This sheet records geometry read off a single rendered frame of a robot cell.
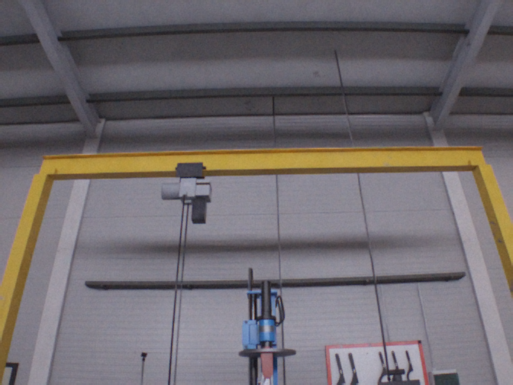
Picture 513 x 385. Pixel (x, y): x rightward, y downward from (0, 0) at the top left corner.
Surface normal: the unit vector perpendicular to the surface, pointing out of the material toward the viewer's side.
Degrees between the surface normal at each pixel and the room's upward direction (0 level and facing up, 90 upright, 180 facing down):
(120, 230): 90
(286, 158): 90
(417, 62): 173
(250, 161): 90
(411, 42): 173
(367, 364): 90
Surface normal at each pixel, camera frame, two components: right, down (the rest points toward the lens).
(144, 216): 0.00, -0.50
